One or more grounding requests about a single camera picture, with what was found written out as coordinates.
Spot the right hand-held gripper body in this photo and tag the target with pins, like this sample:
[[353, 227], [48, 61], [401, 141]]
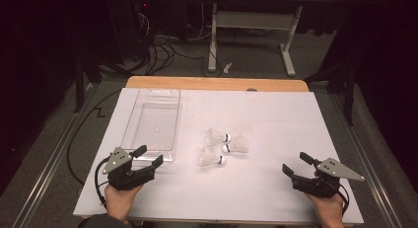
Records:
[[315, 187]]

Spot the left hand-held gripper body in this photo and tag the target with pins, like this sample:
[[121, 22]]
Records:
[[126, 180]]

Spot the clear plastic container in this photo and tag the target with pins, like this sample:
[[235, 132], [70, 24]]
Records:
[[154, 116]]

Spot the white feather shuttlecock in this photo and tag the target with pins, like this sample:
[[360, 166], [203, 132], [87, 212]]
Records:
[[238, 144], [208, 157], [215, 136]]

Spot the person's left hand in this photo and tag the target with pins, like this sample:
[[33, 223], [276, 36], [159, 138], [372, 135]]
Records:
[[120, 201]]

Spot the person's right hand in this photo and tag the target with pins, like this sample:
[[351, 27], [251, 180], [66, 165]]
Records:
[[330, 210]]

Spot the white table cover sheet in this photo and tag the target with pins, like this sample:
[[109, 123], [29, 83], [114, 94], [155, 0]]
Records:
[[263, 122]]

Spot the black metal stand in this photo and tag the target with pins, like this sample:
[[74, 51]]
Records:
[[79, 86], [350, 99]]

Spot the small white floor object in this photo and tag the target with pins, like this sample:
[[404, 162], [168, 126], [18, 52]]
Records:
[[227, 68]]

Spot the white-legged desk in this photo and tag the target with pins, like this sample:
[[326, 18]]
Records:
[[253, 20]]

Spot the grey metal floor rail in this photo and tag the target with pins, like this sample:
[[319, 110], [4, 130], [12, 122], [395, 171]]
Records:
[[371, 175], [49, 165]]

